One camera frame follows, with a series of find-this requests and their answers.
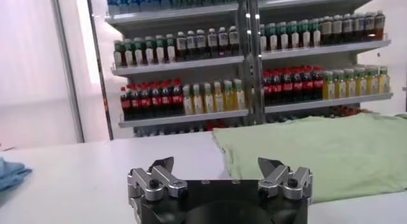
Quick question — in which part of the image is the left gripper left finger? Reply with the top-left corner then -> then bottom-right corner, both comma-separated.
127,156 -> 188,202

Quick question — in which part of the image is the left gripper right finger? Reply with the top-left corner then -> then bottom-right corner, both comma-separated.
257,157 -> 314,201

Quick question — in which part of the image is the light green t-shirt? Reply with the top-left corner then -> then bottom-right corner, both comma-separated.
212,112 -> 407,204

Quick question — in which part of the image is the red-cap cola bottle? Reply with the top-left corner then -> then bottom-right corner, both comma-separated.
302,66 -> 314,101
162,80 -> 173,116
282,68 -> 293,104
141,82 -> 152,118
292,67 -> 303,102
130,83 -> 142,120
172,78 -> 184,115
312,65 -> 324,101
120,86 -> 132,121
151,81 -> 163,117
263,71 -> 273,106
272,69 -> 283,104

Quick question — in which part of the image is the yellow tea bottle green cap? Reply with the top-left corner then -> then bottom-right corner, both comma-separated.
213,80 -> 224,113
345,68 -> 356,98
183,83 -> 194,116
233,78 -> 245,111
378,66 -> 390,94
355,67 -> 367,97
223,80 -> 235,111
322,70 -> 335,101
193,83 -> 204,115
366,66 -> 379,95
334,69 -> 346,99
203,81 -> 214,114

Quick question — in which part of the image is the grey metal drinks shelf unit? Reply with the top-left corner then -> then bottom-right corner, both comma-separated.
85,0 -> 255,140
247,0 -> 395,126

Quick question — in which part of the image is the dark bottle blue-white label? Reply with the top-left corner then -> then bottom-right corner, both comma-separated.
364,11 -> 375,41
228,25 -> 240,56
342,13 -> 354,43
186,30 -> 197,60
217,26 -> 229,57
176,31 -> 188,62
196,29 -> 207,60
207,27 -> 219,58
353,12 -> 365,42
374,10 -> 386,41

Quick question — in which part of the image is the crumpled blue cloth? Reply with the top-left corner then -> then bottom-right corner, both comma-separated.
0,157 -> 32,193

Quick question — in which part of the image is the dark bottle beige label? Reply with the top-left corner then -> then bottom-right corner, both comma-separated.
332,15 -> 343,44
321,16 -> 333,45

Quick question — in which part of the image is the grey wall post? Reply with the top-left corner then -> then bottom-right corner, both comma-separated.
50,0 -> 85,144

